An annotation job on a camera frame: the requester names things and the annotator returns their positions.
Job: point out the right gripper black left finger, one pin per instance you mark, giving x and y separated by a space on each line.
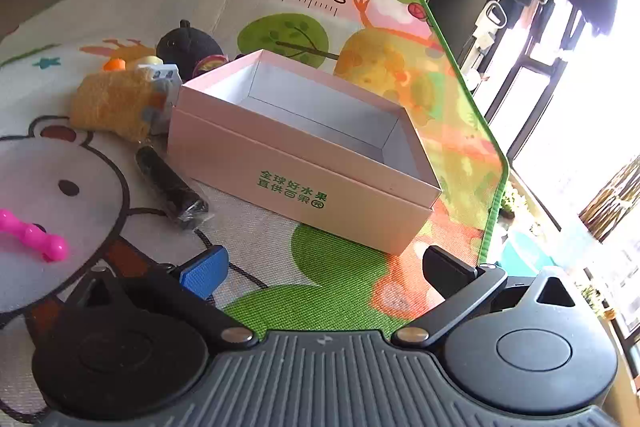
204 273

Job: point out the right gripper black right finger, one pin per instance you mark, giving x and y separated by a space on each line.
444 272

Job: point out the black item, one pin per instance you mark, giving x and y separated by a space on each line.
183 205

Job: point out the pink cardboard box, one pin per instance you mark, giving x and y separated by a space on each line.
310 146

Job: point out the tan plush paw glove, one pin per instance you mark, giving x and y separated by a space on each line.
112 102

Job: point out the white grey rectangular toy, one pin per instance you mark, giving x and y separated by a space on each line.
165 84

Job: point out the orange plastic pumpkin toy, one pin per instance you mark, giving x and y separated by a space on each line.
114 65

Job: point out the black plush cat toy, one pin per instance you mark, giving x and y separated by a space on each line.
185 47

